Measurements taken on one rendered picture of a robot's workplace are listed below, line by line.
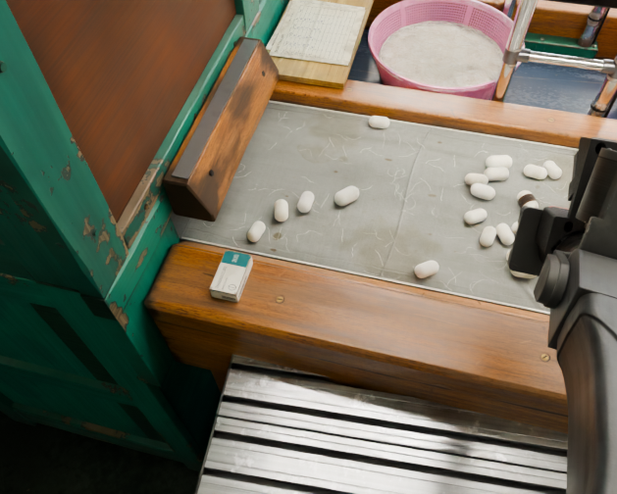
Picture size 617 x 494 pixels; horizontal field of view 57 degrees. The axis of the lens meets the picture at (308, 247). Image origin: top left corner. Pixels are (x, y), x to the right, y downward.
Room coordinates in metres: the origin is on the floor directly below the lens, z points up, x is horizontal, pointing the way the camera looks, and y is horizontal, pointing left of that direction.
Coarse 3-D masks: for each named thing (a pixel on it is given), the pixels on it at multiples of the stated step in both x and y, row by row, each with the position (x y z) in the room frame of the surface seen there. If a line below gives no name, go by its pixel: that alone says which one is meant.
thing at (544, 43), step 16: (512, 0) 0.92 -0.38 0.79; (512, 16) 0.92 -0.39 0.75; (592, 16) 0.88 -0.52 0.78; (528, 32) 0.93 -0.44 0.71; (592, 32) 0.87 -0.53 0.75; (528, 48) 0.90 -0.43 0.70; (544, 48) 0.89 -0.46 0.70; (560, 48) 0.88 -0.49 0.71; (576, 48) 0.87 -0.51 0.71; (592, 48) 0.87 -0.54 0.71
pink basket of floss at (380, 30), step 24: (408, 0) 0.96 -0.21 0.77; (432, 0) 0.97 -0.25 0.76; (456, 0) 0.96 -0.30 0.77; (384, 24) 0.92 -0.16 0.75; (408, 24) 0.95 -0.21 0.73; (480, 24) 0.93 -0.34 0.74; (504, 24) 0.89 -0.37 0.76; (504, 48) 0.86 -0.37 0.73; (384, 72) 0.79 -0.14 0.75; (480, 96) 0.73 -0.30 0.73
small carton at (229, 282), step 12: (228, 252) 0.40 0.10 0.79; (228, 264) 0.39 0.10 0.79; (240, 264) 0.39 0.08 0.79; (252, 264) 0.40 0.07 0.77; (216, 276) 0.37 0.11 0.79; (228, 276) 0.37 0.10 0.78; (240, 276) 0.37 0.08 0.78; (216, 288) 0.35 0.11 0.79; (228, 288) 0.35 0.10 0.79; (240, 288) 0.35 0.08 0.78; (228, 300) 0.35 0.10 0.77
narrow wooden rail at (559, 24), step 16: (384, 0) 1.01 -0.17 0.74; (400, 0) 1.00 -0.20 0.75; (480, 0) 0.96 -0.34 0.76; (496, 0) 0.96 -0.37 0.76; (448, 16) 0.97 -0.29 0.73; (464, 16) 0.96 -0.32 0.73; (544, 16) 0.92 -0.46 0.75; (560, 16) 0.92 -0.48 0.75; (576, 16) 0.91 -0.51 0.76; (608, 16) 0.89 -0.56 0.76; (544, 32) 0.92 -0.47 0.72; (560, 32) 0.91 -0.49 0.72; (576, 32) 0.90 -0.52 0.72; (608, 32) 0.89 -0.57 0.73; (608, 48) 0.89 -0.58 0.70
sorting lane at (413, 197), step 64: (256, 128) 0.67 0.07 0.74; (320, 128) 0.67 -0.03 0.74; (384, 128) 0.66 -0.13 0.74; (448, 128) 0.65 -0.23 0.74; (256, 192) 0.54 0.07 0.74; (320, 192) 0.53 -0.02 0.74; (384, 192) 0.53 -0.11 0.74; (448, 192) 0.52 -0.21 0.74; (512, 192) 0.52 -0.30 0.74; (320, 256) 0.42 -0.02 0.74; (384, 256) 0.42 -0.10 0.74; (448, 256) 0.41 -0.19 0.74
